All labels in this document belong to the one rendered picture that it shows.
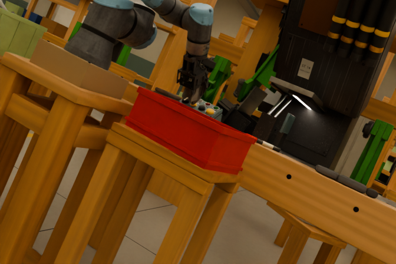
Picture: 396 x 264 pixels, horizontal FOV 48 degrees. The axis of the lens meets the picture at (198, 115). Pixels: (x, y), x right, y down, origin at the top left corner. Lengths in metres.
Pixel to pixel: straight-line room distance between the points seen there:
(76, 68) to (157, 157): 0.35
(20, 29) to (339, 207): 1.36
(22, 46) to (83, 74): 0.70
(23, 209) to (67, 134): 0.24
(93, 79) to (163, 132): 0.26
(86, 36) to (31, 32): 0.59
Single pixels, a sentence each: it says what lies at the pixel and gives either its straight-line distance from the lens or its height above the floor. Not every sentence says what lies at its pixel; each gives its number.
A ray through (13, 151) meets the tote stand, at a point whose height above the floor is 0.45.
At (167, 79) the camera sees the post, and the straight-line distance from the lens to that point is 2.34.
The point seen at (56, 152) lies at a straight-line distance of 1.30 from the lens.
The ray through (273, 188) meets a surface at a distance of 1.47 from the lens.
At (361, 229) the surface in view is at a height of 0.81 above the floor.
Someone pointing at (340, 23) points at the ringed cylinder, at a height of 1.38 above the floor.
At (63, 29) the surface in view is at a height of 1.03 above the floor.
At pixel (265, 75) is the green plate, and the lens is 1.77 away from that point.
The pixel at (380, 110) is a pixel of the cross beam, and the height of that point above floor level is 1.23.
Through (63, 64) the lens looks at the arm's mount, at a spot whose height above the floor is 0.89.
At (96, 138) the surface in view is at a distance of 1.43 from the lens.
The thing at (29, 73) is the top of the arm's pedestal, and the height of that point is 0.82.
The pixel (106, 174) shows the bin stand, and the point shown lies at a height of 0.66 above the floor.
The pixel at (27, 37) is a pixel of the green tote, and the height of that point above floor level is 0.89.
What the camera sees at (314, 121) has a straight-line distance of 1.86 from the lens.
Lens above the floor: 0.97
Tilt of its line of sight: 3 degrees down
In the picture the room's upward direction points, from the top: 24 degrees clockwise
